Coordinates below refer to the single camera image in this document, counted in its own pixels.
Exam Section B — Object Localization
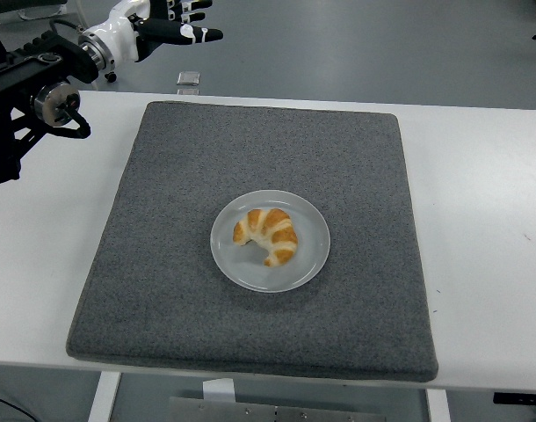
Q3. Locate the black control box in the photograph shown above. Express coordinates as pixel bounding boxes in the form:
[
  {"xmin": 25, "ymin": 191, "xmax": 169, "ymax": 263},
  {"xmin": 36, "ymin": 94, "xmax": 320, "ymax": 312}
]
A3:
[{"xmin": 492, "ymin": 390, "xmax": 536, "ymax": 406}]

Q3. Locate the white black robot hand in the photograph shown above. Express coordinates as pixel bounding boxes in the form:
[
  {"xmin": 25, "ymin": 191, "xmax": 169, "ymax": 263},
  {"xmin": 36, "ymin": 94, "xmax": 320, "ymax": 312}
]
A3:
[{"xmin": 87, "ymin": 0, "xmax": 224, "ymax": 63}]

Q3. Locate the golden croissant bread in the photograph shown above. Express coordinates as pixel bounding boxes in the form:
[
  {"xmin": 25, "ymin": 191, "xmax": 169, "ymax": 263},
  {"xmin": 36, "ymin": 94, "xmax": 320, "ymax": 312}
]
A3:
[{"xmin": 232, "ymin": 207, "xmax": 300, "ymax": 268}]

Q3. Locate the silver floor socket box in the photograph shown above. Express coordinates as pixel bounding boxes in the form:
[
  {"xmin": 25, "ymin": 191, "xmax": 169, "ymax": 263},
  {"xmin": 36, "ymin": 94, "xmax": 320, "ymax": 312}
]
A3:
[{"xmin": 176, "ymin": 69, "xmax": 202, "ymax": 87}]

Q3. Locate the grey metal plate with screws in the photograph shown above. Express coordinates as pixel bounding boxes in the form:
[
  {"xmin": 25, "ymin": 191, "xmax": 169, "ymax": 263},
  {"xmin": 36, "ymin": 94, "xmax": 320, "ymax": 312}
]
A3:
[{"xmin": 164, "ymin": 397, "xmax": 386, "ymax": 422}]

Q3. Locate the grey felt mat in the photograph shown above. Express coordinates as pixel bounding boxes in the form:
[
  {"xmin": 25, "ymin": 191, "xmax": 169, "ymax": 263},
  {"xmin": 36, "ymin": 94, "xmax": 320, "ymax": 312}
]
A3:
[{"xmin": 65, "ymin": 100, "xmax": 440, "ymax": 382}]

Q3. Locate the round grey plate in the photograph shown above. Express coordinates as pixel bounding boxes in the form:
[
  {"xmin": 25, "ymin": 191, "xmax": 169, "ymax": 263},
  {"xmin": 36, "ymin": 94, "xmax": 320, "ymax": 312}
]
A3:
[{"xmin": 209, "ymin": 189, "xmax": 332, "ymax": 295}]

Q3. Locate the white table leg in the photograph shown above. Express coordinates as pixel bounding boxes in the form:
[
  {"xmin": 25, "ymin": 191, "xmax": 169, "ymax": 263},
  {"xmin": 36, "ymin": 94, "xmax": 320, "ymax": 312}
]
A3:
[
  {"xmin": 86, "ymin": 371, "xmax": 122, "ymax": 422},
  {"xmin": 425, "ymin": 389, "xmax": 452, "ymax": 422}
]

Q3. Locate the black floor cable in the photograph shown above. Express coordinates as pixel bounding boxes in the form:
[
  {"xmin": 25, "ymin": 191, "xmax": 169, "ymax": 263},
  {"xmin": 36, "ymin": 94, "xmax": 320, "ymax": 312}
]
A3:
[{"xmin": 0, "ymin": 392, "xmax": 23, "ymax": 422}]

